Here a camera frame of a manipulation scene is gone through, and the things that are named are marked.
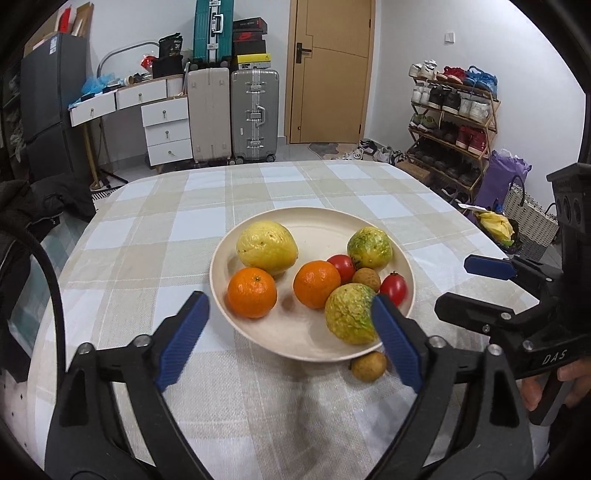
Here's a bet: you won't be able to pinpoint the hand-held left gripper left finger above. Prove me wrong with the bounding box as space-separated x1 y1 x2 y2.
44 291 213 480

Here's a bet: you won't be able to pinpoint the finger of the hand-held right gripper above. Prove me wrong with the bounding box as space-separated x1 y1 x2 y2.
434 292 561 347
464 254 561 301

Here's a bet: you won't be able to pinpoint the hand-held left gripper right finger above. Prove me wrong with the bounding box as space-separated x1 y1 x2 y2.
372 294 536 480

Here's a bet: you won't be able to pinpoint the brown longan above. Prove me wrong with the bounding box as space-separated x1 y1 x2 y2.
352 268 382 292
351 351 387 382

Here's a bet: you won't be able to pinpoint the red tomato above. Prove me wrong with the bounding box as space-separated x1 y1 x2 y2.
379 271 409 306
326 254 355 284

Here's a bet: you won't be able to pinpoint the orange mandarin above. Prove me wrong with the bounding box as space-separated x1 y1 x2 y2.
226 268 278 319
293 260 342 310

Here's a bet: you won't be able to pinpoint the cream round plate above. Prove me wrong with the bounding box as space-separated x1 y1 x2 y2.
210 208 415 363

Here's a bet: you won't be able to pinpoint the large smooth yellow citrus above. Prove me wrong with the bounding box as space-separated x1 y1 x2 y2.
236 220 298 277

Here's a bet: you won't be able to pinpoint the person's right hand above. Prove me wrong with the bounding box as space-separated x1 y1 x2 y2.
522 355 591 412

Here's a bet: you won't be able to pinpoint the yellow bananas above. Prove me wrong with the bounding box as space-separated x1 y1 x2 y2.
475 210 515 245

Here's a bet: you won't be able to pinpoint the big wrinkled yellow-green citrus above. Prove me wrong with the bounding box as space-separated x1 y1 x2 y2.
324 283 382 345

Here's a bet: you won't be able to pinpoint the white woven basket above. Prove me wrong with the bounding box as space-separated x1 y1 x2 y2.
502 182 561 261

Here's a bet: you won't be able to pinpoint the purple bag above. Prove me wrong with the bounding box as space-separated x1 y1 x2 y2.
473 148 532 213

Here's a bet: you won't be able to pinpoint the small wrinkled yellow-green citrus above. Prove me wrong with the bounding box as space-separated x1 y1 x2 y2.
347 227 393 271

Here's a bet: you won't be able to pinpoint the beige checked tablecloth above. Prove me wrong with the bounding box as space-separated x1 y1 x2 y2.
30 159 555 480

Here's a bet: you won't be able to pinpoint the wooden shoe rack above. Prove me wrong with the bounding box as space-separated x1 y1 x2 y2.
409 76 502 199

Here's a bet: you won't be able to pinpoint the pairs of floor shoes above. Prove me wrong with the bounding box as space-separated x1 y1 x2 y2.
339 138 409 165

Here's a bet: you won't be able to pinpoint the rows of shoes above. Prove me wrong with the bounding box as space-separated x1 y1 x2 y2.
409 60 499 185

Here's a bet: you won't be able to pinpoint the black jacket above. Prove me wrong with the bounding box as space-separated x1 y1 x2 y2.
0 178 98 384

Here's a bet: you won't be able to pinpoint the white drawer desk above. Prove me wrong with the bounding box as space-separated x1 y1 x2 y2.
69 74 194 168

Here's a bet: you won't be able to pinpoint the beige suitcase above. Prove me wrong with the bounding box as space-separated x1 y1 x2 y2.
186 68 233 168

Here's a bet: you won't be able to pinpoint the silver suitcase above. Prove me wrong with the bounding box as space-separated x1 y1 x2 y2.
229 69 280 164

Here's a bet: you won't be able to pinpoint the wooden door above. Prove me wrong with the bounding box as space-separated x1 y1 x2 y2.
284 0 374 145

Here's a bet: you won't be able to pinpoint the blue plastic bag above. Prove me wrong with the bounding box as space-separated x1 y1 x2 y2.
81 71 125 100

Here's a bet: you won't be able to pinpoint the dark grey fridge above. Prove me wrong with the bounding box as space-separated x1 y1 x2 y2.
19 31 90 185

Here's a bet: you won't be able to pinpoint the black bag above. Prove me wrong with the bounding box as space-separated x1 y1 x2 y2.
152 33 185 78

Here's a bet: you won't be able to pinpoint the black yellow shoe box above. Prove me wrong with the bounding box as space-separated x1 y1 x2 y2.
235 54 273 71

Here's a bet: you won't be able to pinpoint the grey curved tube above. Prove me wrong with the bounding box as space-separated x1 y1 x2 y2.
97 41 160 77

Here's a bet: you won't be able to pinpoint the teal suitcase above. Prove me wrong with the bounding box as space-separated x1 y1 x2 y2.
193 0 234 70

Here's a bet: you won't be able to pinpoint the black red shoe box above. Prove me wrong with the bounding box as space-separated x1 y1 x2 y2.
232 17 267 56

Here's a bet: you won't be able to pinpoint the cardboard boxes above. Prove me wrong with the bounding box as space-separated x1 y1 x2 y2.
23 2 95 56

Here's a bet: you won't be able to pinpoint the black cable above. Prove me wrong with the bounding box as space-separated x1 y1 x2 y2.
0 222 65 393

